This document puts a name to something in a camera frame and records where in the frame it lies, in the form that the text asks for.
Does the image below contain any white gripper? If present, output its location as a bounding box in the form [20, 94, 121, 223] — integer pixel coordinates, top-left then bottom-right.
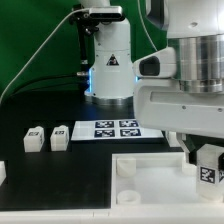
[134, 87, 224, 164]

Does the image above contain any white square tabletop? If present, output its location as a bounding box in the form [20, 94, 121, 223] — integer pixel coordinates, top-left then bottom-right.
[111, 152, 224, 208]

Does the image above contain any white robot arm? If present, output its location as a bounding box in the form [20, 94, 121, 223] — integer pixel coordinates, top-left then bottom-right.
[80, 0, 224, 139]

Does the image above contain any marker sheet with tags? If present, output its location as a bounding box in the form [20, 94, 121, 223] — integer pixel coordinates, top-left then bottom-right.
[71, 119, 163, 141]

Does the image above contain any white block left edge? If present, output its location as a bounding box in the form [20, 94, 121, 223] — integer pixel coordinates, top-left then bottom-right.
[0, 161, 7, 186]

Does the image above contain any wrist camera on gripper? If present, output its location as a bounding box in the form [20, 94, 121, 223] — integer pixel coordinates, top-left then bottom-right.
[133, 47, 177, 79]

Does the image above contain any grey camera on mount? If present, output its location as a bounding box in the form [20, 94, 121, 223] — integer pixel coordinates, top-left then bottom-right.
[89, 6, 122, 20]

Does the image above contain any black camera stand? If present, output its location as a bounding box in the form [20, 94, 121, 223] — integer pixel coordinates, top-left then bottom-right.
[69, 12, 99, 71]

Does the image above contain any black cable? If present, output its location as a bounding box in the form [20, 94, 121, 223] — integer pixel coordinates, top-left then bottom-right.
[6, 73, 88, 98]

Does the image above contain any white cable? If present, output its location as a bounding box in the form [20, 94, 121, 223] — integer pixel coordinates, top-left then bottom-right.
[0, 8, 90, 105]

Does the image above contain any white front rail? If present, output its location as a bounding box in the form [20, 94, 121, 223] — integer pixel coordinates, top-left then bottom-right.
[0, 206, 224, 224]

